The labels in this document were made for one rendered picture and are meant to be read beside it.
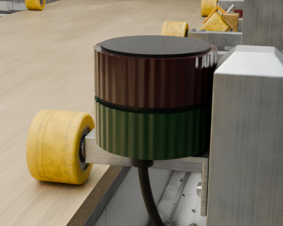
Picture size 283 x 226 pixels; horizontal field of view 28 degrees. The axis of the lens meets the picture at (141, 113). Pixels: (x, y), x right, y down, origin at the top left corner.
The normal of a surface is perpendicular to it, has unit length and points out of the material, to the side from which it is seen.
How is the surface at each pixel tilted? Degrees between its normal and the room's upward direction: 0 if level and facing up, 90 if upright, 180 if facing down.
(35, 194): 0
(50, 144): 67
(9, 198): 0
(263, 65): 45
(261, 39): 90
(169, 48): 0
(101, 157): 90
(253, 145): 90
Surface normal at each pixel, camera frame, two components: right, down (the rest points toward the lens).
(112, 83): -0.66, 0.22
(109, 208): 0.98, 0.07
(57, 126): -0.14, -0.56
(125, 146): -0.43, 0.26
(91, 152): -0.22, 0.29
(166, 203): 0.01, -0.96
